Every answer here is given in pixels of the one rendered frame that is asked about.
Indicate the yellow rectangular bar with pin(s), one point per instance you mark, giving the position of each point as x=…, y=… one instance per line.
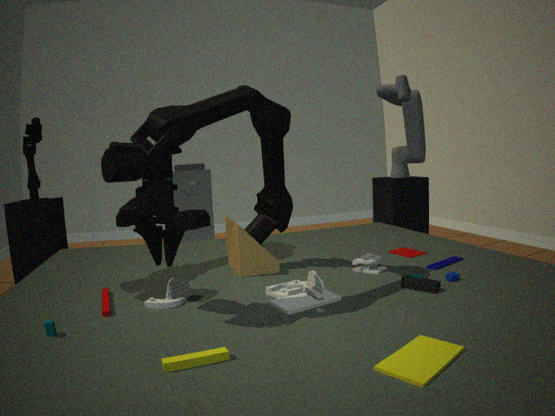
x=195, y=359

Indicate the red flat bar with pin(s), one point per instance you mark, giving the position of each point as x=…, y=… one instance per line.
x=106, y=302

